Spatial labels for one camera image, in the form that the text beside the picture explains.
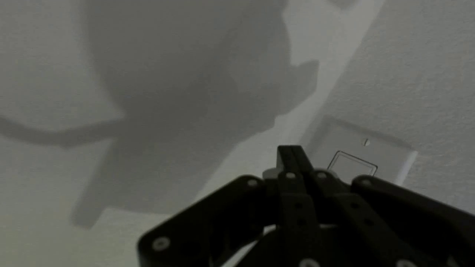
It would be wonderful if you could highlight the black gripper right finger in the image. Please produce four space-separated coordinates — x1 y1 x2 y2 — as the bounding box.
277 145 475 267

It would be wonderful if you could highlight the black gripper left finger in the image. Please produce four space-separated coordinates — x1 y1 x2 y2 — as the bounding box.
137 175 277 267

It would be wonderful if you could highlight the white light switch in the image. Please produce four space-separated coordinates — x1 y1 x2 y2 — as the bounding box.
305 116 418 185

